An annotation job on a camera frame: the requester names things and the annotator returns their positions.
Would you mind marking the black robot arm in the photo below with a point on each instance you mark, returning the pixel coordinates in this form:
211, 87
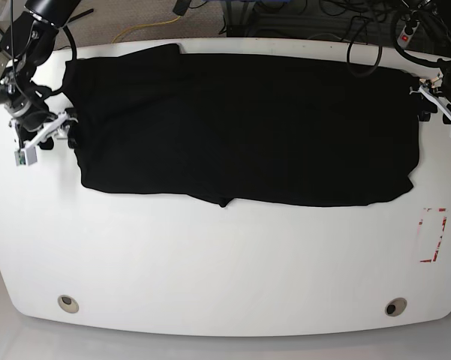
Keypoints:
435, 18
27, 44

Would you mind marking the left table cable grommet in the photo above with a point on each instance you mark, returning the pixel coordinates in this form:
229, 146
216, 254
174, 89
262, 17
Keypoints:
68, 304

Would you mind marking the right table cable grommet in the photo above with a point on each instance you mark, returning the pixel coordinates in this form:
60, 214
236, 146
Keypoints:
396, 307

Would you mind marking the black T-shirt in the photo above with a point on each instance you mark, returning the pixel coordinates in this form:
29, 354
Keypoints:
220, 127

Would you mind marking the white power strip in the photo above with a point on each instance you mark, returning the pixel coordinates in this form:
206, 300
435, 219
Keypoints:
411, 24

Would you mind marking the table cable grommet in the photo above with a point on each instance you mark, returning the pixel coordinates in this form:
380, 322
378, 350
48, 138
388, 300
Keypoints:
68, 304
396, 307

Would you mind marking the red tape rectangle marking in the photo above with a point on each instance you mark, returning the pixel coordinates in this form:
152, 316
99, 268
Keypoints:
429, 235

